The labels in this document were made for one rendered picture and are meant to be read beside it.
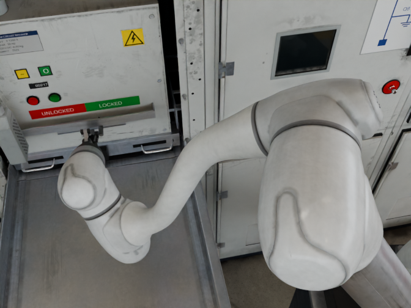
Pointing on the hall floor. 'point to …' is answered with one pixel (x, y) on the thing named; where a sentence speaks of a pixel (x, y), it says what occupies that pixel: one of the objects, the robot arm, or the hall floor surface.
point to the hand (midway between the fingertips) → (93, 137)
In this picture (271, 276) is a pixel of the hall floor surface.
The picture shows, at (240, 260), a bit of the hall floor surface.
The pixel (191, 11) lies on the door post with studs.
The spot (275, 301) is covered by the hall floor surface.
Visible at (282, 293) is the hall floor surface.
